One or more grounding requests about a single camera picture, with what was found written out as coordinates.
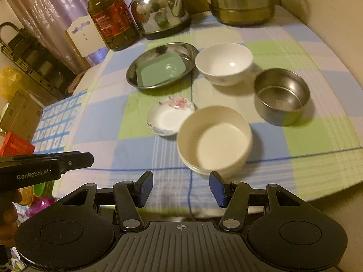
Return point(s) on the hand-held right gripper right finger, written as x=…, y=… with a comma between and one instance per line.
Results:
x=215, y=187

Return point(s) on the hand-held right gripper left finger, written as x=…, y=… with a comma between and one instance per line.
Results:
x=146, y=187

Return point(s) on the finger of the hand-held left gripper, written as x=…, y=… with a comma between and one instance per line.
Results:
x=79, y=160

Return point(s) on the cream plastic bowl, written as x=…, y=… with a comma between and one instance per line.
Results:
x=215, y=144

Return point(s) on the stainless steel bowl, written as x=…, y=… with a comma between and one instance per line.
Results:
x=280, y=102

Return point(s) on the stainless steel plate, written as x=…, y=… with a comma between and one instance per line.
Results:
x=153, y=53

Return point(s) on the person's left hand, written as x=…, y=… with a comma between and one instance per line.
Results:
x=8, y=218

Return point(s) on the green plastic item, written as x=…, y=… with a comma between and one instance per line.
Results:
x=39, y=189

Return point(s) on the red plastic crate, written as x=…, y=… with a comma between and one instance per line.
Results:
x=14, y=146

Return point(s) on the pink plastic item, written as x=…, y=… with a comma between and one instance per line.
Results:
x=39, y=207

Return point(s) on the blue patterned cloth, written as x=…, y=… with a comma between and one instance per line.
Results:
x=56, y=121

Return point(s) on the cardboard box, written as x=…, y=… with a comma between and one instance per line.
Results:
x=19, y=113

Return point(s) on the small floral saucer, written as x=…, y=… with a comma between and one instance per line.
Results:
x=166, y=116

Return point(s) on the yellow plastic bag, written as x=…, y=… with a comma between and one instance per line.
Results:
x=8, y=82

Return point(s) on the black metal rack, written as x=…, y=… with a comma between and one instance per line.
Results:
x=34, y=59

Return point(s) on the green square dish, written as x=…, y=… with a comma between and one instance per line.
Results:
x=160, y=70

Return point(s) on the cream chair back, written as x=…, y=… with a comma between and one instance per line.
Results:
x=85, y=39

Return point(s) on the white floral bowl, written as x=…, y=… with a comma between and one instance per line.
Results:
x=224, y=62

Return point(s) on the cooking oil bottle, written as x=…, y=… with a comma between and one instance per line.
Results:
x=113, y=19

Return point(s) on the pale pink curtain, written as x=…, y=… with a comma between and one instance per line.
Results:
x=42, y=2

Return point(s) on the stainless steel kettle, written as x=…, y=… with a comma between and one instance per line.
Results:
x=156, y=11

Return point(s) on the stainless steel steamer pot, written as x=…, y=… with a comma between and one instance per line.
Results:
x=241, y=5

